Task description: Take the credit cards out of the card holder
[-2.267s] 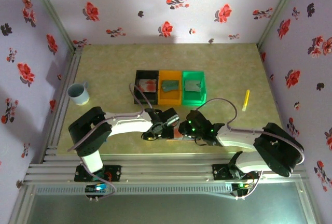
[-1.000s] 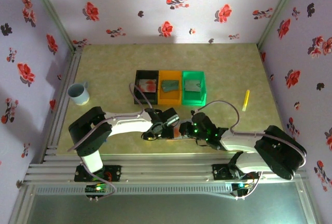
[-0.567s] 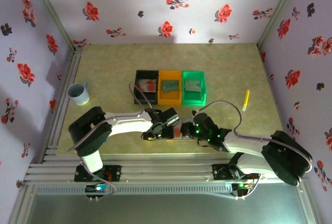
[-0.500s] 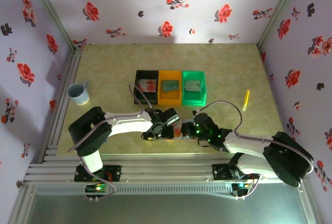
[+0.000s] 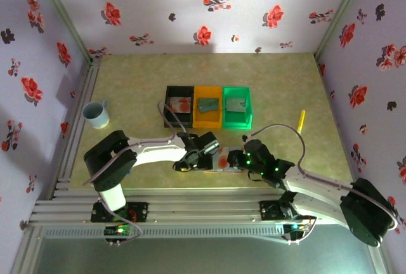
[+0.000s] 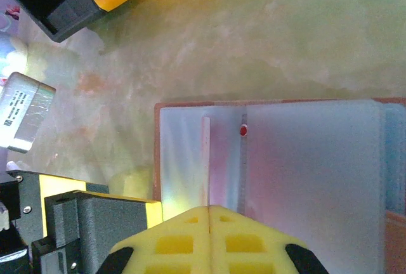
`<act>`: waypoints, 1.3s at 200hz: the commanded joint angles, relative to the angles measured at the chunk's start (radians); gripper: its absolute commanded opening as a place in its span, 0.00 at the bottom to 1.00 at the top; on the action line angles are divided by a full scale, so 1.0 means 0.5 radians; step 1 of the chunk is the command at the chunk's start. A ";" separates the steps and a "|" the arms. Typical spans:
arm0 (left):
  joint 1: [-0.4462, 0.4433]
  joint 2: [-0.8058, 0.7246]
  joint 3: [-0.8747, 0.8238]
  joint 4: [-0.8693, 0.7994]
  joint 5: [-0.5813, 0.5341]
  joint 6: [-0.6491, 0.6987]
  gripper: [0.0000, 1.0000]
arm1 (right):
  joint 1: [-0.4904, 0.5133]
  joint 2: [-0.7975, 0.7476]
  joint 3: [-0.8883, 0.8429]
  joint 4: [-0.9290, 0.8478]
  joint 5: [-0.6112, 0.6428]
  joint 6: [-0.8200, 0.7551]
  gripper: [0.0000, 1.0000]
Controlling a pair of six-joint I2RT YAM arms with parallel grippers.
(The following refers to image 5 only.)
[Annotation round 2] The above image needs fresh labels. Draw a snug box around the lavender left arm cable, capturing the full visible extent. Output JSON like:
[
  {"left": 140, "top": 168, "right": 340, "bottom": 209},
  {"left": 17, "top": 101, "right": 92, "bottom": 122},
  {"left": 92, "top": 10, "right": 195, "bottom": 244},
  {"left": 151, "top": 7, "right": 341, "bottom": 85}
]
[{"left": 82, "top": 101, "right": 188, "bottom": 246}]

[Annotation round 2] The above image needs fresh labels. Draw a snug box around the aluminium corner post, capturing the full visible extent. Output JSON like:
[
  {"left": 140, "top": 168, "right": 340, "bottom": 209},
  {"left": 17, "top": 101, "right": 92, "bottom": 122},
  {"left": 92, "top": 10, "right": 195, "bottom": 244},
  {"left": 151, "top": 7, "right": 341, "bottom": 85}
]
[
  {"left": 312, "top": 0, "right": 372, "bottom": 61},
  {"left": 31, "top": 0, "right": 96, "bottom": 62}
]

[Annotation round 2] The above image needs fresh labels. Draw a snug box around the light blue mug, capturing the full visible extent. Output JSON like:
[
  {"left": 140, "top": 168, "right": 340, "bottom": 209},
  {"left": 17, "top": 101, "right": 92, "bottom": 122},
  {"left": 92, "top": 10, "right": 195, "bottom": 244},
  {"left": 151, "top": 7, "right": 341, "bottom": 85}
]
[{"left": 82, "top": 98, "right": 110, "bottom": 129}]

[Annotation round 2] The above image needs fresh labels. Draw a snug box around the slotted grey cable duct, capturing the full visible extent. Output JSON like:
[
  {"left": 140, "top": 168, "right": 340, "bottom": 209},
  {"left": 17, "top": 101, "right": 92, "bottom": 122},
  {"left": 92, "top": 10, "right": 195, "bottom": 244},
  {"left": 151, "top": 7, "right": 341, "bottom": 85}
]
[{"left": 41, "top": 225, "right": 318, "bottom": 240}]

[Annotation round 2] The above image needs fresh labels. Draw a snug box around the lavender right arm cable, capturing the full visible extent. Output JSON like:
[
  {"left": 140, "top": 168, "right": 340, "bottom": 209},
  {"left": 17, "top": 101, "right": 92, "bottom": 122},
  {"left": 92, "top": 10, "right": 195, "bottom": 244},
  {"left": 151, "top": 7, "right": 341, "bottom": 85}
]
[{"left": 249, "top": 124, "right": 400, "bottom": 245}]

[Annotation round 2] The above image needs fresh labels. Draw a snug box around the controller board green light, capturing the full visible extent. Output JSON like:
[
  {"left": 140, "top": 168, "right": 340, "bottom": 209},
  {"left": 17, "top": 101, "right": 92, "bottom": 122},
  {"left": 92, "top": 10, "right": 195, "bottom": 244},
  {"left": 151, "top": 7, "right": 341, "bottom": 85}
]
[
  {"left": 103, "top": 223, "right": 134, "bottom": 245},
  {"left": 283, "top": 221, "right": 315, "bottom": 245}
]

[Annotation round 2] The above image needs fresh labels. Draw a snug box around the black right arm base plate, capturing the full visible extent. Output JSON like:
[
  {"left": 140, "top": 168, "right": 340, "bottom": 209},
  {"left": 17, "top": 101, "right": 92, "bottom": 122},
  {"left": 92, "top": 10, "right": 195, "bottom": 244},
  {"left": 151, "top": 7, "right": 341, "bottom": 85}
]
[{"left": 259, "top": 200, "right": 318, "bottom": 223}]

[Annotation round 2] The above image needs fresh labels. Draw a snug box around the red white packet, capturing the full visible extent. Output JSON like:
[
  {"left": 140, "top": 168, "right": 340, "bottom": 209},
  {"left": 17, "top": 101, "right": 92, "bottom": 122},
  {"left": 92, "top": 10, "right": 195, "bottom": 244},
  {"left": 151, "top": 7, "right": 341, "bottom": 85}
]
[{"left": 204, "top": 145, "right": 248, "bottom": 176}]

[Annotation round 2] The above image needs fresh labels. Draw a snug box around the orange plastic bin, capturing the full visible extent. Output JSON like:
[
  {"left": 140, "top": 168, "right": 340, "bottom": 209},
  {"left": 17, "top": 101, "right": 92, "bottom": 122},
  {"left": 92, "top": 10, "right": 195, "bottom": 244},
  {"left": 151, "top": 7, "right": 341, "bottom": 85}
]
[{"left": 192, "top": 86, "right": 223, "bottom": 129}]

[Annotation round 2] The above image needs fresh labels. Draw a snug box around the silver card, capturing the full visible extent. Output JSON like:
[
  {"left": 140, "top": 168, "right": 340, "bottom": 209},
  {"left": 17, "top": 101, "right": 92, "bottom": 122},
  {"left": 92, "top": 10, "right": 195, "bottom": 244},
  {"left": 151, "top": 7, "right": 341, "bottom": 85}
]
[{"left": 225, "top": 97, "right": 247, "bottom": 114}]

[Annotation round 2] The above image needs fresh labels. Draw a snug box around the green plastic bin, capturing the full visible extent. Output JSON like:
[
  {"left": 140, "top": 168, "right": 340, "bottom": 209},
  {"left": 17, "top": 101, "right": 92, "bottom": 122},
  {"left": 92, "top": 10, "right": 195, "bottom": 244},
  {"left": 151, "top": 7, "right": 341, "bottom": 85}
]
[{"left": 221, "top": 86, "right": 254, "bottom": 130}]

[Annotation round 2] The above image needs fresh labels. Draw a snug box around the yellow marker pen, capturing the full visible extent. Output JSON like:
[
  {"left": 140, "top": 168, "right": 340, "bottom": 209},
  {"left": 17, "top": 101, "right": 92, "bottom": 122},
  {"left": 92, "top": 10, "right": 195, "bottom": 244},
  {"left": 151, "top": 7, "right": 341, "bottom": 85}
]
[{"left": 296, "top": 109, "right": 306, "bottom": 133}]

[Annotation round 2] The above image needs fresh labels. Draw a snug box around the aluminium frame rail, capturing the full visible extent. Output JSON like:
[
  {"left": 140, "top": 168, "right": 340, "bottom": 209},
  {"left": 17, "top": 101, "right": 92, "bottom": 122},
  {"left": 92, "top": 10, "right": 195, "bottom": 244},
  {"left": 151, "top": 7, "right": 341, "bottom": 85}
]
[{"left": 28, "top": 186, "right": 375, "bottom": 227}]

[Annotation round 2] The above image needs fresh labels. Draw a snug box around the green card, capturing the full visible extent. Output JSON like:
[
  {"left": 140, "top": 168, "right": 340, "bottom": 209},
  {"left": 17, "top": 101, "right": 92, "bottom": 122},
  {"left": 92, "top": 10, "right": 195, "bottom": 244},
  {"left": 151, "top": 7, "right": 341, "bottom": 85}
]
[
  {"left": 197, "top": 98, "right": 216, "bottom": 114},
  {"left": 202, "top": 97, "right": 220, "bottom": 112}
]

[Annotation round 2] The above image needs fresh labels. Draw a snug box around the lavender arm cable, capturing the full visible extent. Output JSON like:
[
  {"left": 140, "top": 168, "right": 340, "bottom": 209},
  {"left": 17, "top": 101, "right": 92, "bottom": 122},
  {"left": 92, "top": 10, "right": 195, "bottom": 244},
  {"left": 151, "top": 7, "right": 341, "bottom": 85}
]
[
  {"left": 82, "top": 101, "right": 188, "bottom": 246},
  {"left": 249, "top": 124, "right": 400, "bottom": 245}
]

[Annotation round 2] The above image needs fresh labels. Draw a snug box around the aluminium side rail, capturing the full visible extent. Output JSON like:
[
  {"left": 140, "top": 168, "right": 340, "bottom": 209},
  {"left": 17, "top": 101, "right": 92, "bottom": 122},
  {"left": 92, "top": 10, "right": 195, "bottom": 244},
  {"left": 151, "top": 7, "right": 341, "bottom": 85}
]
[{"left": 52, "top": 57, "right": 103, "bottom": 192}]

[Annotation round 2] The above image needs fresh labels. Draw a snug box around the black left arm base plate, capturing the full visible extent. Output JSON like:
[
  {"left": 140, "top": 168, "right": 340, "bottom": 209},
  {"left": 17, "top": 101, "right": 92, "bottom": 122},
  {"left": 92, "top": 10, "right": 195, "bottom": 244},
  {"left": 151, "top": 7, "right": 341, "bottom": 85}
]
[{"left": 91, "top": 202, "right": 149, "bottom": 224}]

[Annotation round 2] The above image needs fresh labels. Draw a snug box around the black plastic bin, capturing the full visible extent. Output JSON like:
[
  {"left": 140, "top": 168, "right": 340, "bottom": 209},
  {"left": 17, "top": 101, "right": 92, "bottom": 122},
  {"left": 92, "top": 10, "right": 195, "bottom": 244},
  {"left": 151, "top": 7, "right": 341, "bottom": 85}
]
[{"left": 163, "top": 85, "right": 195, "bottom": 129}]

